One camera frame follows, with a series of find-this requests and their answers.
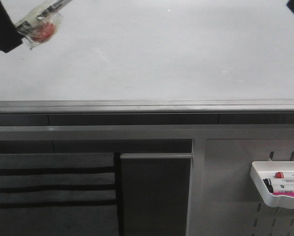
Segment pink marker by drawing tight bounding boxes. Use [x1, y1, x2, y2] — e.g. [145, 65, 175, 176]
[272, 192, 294, 197]

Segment grey fabric organiser black stripes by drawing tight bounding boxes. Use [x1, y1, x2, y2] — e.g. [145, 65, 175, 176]
[0, 153, 124, 236]

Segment white plastic marker tray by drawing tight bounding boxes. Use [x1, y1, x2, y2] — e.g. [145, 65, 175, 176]
[250, 161, 294, 209]

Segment white whiteboard with aluminium frame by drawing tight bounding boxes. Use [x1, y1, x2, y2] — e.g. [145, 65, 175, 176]
[0, 0, 294, 113]

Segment black capped white marker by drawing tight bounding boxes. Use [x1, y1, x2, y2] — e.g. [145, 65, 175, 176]
[263, 178, 294, 193]

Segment white black whiteboard marker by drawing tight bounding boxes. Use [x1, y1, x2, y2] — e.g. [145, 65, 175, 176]
[13, 0, 70, 48]

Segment white pegboard panel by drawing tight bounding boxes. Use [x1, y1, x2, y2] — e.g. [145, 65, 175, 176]
[201, 140, 294, 236]

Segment red capped white marker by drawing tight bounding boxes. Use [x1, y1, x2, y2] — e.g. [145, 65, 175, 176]
[274, 172, 294, 179]

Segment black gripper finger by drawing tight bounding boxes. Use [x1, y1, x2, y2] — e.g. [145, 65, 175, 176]
[0, 1, 23, 53]

